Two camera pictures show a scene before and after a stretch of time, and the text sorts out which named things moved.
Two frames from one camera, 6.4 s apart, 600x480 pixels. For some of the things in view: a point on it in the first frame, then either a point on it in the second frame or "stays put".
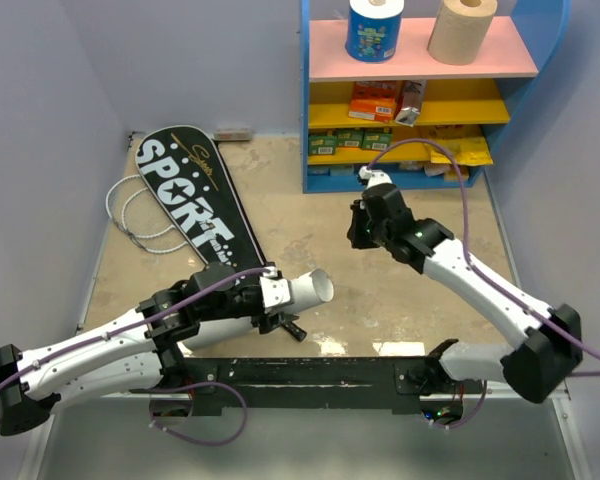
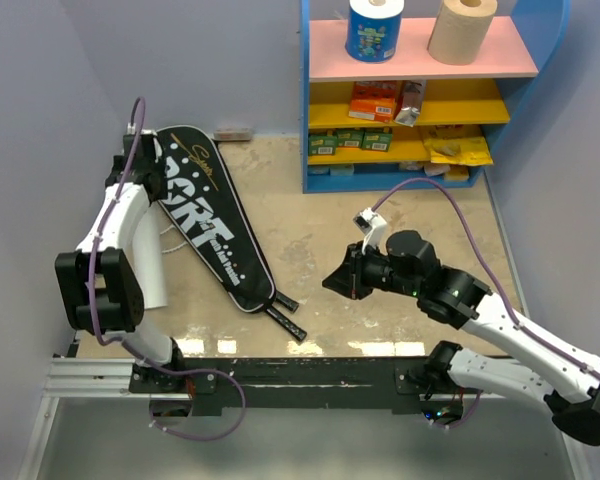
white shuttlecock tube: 308,288 to 148,257
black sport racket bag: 186,170 stays put
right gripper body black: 381,234 to 368,271
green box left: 322,145 stays put
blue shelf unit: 423,120 stays put
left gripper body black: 243,303 to 161,169
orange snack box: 373,100 stays put
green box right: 377,138 stays put
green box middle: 350,137 stays put
